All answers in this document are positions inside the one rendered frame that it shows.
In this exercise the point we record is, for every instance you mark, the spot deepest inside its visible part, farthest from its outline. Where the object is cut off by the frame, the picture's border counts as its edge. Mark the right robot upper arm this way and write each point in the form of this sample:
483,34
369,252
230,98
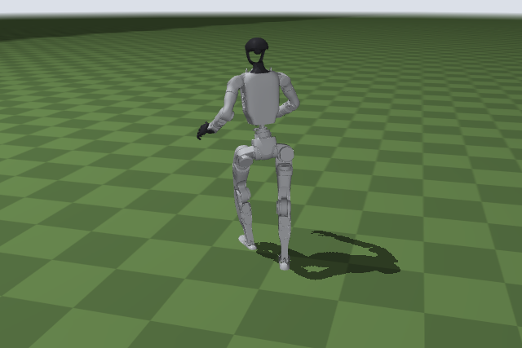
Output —
289,92

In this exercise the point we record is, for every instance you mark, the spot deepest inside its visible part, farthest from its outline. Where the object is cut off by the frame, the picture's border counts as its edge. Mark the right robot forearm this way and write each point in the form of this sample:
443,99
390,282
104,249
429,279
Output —
283,110

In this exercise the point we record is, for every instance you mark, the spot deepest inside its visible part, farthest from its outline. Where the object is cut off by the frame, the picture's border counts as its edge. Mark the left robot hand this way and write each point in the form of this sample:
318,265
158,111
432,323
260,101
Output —
203,130

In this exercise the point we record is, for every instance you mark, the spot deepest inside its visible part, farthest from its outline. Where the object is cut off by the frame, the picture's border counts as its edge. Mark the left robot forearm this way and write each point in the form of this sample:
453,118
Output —
217,123

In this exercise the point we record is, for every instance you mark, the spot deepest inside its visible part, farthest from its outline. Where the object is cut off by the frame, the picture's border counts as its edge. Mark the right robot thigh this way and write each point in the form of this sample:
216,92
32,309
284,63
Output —
284,172

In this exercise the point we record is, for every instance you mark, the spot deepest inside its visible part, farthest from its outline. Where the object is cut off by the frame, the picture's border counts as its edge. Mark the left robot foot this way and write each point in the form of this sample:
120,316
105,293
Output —
242,239

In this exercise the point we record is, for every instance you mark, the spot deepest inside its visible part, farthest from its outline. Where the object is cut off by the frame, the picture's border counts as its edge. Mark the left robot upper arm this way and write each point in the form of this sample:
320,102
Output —
233,85

